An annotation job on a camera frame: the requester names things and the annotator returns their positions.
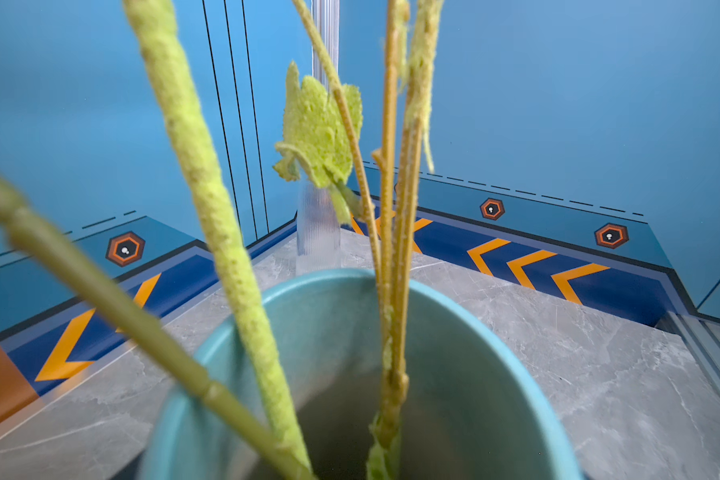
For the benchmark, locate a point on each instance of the clear glass vase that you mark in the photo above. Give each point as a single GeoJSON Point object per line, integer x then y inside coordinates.
{"type": "Point", "coordinates": [318, 232]}

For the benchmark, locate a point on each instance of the yellow rose stem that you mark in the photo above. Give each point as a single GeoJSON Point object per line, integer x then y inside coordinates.
{"type": "Point", "coordinates": [32, 234]}

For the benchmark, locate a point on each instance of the orange poppy flower stem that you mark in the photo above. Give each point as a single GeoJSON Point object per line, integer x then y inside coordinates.
{"type": "Point", "coordinates": [321, 127]}

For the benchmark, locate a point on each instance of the white ranunculus flower stem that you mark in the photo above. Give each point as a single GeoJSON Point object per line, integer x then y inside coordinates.
{"type": "Point", "coordinates": [155, 25]}

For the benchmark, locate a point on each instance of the right aluminium corner post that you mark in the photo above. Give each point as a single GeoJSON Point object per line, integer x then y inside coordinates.
{"type": "Point", "coordinates": [326, 17]}

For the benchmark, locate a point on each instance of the teal ceramic vase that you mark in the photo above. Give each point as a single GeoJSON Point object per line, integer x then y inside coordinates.
{"type": "Point", "coordinates": [473, 411]}

